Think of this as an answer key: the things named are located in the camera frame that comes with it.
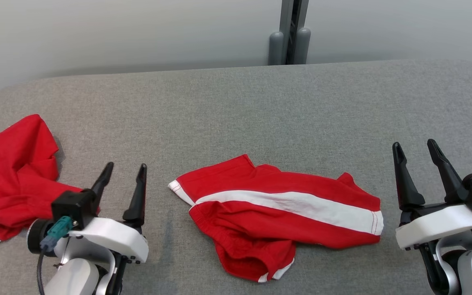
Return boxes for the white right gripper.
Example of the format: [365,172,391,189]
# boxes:
[393,139,472,250]

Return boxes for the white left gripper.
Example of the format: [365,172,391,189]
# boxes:
[54,162,149,265]

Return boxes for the red white basketball jersey shirt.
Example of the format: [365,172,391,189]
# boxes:
[0,114,97,250]

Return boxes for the red shorts with white stripe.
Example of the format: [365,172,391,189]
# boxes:
[168,154,384,283]

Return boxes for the grey fabric sofa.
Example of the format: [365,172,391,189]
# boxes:
[0,59,472,295]

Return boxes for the black left cable teal plug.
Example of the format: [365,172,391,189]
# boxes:
[35,216,74,295]

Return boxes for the grey round post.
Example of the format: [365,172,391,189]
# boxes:
[293,27,311,65]
[268,32,284,66]

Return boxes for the dark grey partition frame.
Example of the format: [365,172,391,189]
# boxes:
[279,0,309,65]

